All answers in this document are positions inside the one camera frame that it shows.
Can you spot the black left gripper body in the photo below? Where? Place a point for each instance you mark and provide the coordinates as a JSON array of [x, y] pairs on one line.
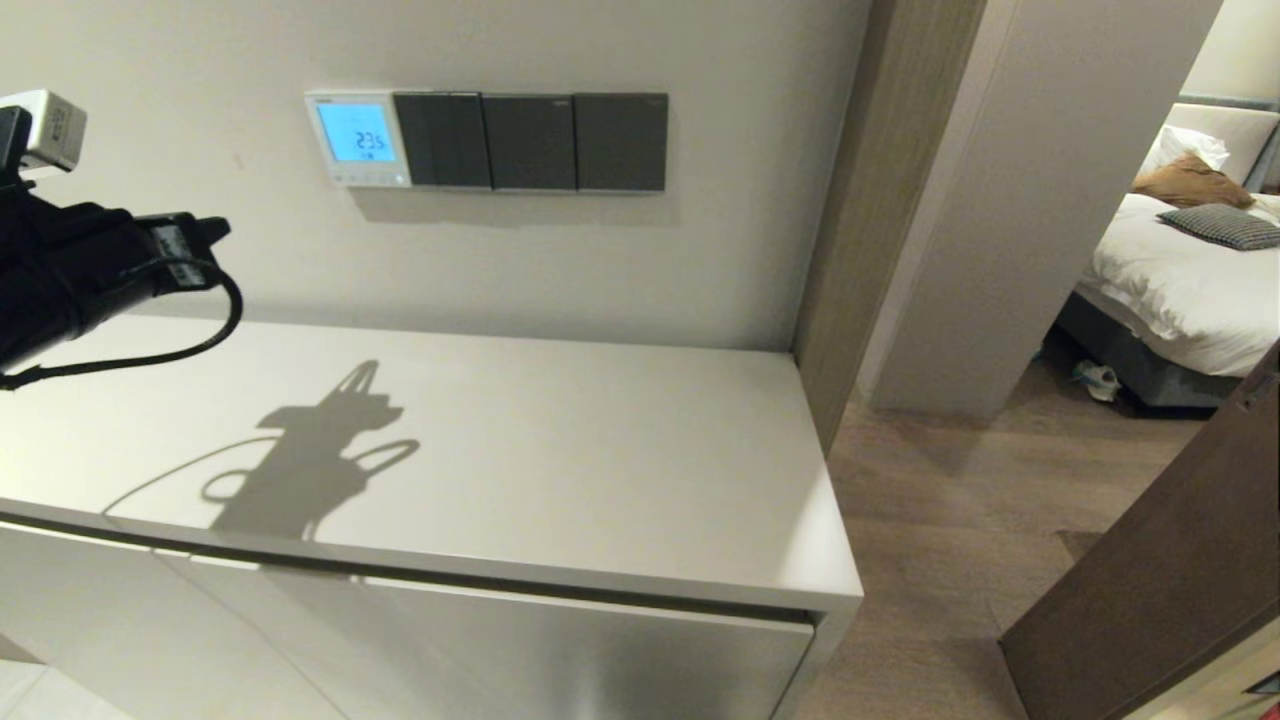
[[70, 270]]

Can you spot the white wall thermostat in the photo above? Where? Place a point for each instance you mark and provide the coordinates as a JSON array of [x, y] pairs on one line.
[[355, 135]]

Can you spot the narrow white cabinet door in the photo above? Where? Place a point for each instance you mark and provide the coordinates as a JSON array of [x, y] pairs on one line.
[[120, 620]]

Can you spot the white sideboard cabinet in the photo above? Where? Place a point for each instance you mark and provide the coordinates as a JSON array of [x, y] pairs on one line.
[[650, 470]]

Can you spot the wide white cabinet door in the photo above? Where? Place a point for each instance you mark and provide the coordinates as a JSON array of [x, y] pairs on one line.
[[600, 665]]

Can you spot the white slippers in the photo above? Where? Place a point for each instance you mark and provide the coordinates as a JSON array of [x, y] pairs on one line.
[[1098, 380]]

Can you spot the dark grey bed base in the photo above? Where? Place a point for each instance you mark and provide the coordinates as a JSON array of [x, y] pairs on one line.
[[1130, 365]]

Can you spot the bed with white duvet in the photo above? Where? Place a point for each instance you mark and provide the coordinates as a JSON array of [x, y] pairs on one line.
[[1180, 290]]

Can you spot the brown cushion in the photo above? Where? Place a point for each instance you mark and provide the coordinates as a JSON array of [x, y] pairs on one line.
[[1190, 185]]

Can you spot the white pillow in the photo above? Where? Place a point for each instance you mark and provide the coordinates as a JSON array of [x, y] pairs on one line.
[[1190, 145]]

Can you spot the brown wooden door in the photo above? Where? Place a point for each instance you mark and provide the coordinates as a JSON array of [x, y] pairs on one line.
[[1180, 560]]

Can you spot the grey checkered cushion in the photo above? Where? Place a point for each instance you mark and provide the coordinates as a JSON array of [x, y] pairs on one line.
[[1225, 226]]

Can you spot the beige padded headboard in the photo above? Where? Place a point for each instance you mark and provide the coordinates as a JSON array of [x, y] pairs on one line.
[[1240, 135]]

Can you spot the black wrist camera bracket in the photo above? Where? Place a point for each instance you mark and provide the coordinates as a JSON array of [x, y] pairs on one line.
[[10, 145]]

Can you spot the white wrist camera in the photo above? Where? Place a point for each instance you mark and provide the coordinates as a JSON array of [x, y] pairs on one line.
[[50, 130]]

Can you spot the dark grey triple rocker switch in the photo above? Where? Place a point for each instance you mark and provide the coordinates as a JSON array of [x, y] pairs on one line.
[[442, 140]]

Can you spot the dark grey square panel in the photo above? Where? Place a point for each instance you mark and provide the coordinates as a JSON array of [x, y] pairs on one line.
[[530, 142], [620, 142]]

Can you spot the light wooden door frame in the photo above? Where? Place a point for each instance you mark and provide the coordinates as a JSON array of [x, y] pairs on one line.
[[880, 200]]

